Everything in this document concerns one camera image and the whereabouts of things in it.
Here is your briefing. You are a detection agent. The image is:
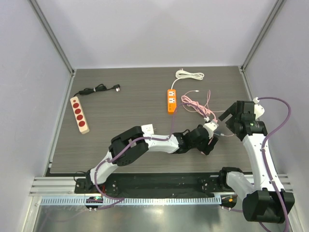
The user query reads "grey blue usb charger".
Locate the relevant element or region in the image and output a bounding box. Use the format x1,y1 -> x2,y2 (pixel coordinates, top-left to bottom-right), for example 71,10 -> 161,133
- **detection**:
214,130 -> 225,137

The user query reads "white cube socket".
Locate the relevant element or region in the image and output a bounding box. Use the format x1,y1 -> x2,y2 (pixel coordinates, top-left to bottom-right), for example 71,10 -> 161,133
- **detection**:
141,124 -> 155,134

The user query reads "beige red power strip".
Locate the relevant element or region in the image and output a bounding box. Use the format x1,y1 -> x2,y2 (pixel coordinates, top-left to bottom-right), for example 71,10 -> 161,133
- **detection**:
70,96 -> 90,134

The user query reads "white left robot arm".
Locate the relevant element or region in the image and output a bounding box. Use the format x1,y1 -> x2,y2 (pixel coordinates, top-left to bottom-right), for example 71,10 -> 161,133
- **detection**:
84,121 -> 218,193

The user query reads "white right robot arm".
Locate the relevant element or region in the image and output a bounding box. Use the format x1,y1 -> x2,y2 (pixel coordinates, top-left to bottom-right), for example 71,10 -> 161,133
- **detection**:
217,97 -> 295,224

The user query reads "right aluminium frame post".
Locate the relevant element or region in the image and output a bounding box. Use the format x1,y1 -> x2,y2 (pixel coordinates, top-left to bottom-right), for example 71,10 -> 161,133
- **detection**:
240,0 -> 288,73

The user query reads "aluminium frame post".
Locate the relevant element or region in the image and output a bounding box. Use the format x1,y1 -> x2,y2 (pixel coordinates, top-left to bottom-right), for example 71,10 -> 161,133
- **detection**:
28,0 -> 76,76
240,0 -> 288,73

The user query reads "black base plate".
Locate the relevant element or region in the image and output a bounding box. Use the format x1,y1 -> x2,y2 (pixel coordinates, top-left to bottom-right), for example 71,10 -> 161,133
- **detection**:
74,171 -> 232,194

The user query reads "thin pink usb cable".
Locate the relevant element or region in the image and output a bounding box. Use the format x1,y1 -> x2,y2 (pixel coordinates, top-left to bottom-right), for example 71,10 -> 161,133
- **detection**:
177,89 -> 226,114

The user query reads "white slotted cable duct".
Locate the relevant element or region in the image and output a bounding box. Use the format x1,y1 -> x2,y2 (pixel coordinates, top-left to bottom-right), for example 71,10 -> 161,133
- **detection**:
41,195 -> 222,206

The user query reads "white coiled cable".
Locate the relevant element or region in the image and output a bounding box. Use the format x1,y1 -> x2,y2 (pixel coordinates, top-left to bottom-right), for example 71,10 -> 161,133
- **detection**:
170,69 -> 205,90

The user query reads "black power strip cable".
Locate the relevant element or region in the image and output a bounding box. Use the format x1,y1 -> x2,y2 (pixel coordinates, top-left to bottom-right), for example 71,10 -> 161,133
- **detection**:
73,83 -> 122,97

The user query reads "aluminium front rail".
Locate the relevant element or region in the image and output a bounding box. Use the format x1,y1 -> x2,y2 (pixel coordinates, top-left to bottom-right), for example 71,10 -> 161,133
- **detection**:
28,174 -> 295,197

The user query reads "left aluminium frame post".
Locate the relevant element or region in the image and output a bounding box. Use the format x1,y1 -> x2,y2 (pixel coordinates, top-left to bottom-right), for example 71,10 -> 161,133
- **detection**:
28,0 -> 76,76

